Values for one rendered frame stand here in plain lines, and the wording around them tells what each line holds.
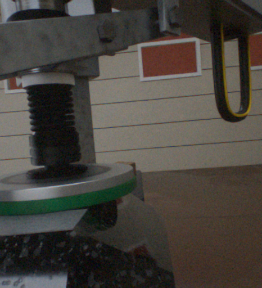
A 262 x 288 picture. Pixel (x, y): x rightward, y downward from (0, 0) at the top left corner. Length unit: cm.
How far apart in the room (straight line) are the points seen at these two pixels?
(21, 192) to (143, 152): 606
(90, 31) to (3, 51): 13
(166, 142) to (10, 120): 332
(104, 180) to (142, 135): 601
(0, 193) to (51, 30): 19
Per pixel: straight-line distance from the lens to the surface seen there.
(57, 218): 32
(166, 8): 55
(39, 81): 42
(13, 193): 36
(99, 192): 35
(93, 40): 44
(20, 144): 697
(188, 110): 641
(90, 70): 117
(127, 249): 31
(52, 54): 38
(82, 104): 117
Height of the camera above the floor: 95
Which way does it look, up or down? 3 degrees down
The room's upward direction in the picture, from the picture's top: 5 degrees counter-clockwise
